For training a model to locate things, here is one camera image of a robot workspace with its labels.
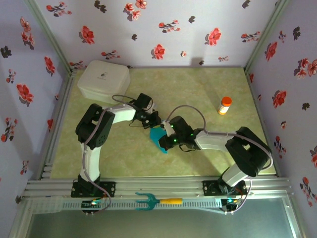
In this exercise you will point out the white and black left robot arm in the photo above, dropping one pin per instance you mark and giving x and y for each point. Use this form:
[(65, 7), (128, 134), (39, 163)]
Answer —
[(90, 161)]

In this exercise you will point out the white square lidded container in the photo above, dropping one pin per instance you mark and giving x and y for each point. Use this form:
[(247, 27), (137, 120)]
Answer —
[(102, 79)]

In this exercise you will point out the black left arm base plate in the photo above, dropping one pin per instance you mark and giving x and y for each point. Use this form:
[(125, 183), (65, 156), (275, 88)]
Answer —
[(109, 188)]

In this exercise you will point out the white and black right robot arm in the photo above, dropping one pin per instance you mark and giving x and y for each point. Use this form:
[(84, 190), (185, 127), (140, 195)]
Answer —
[(210, 141)]

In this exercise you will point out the aluminium corner post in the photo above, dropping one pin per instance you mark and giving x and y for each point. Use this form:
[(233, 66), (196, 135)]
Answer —
[(49, 34), (263, 34)]

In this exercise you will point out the orange-capped small bottle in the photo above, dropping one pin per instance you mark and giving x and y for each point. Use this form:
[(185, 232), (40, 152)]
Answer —
[(225, 105)]

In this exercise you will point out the teal cloth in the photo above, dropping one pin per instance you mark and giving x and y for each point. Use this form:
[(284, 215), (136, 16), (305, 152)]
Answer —
[(156, 136)]

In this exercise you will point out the long aluminium frame rail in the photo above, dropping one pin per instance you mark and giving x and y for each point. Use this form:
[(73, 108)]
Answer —
[(158, 184)]

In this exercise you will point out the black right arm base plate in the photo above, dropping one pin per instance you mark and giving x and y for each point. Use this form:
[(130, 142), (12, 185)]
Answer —
[(210, 188)]

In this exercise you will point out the aluminium side rail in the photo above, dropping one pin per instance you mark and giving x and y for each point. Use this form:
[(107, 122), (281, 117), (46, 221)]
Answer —
[(63, 99), (256, 99)]

